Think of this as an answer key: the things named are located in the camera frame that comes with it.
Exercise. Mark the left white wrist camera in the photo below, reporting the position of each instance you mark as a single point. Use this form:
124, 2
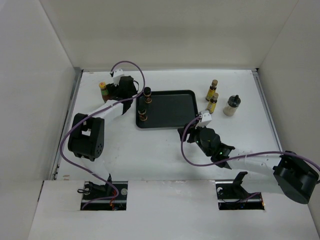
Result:
116, 76

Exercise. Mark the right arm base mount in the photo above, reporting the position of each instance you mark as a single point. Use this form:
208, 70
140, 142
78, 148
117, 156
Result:
231, 196

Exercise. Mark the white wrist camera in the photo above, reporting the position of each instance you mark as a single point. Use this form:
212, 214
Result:
204, 119
116, 76

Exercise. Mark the yellow label bottle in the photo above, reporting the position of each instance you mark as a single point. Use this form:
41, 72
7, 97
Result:
212, 103
211, 90

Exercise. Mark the black plastic tray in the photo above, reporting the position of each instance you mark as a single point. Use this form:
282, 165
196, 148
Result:
168, 109

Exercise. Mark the red chili sauce bottle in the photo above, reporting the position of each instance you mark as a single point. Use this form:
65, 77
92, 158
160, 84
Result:
104, 91

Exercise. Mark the front yellow label bottle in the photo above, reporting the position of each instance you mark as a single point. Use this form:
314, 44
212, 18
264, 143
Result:
212, 103

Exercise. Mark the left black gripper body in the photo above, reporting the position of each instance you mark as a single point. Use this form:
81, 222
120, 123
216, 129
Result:
113, 89

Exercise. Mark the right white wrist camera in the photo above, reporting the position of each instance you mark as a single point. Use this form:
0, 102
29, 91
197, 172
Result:
204, 119

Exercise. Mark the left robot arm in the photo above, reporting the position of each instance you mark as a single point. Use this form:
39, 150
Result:
88, 139

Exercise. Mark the rear yellow label bottle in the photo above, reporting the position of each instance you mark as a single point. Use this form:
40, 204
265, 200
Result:
211, 90

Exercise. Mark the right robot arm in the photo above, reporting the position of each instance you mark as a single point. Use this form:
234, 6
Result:
272, 171

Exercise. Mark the right white powder shaker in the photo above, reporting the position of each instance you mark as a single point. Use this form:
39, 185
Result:
232, 105

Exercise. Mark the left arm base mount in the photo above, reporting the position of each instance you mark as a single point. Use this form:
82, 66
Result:
104, 197

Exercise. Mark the small spice jar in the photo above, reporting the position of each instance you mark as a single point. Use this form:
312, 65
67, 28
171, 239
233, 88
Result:
142, 114
147, 95

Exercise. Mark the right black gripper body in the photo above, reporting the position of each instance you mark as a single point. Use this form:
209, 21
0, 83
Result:
194, 136

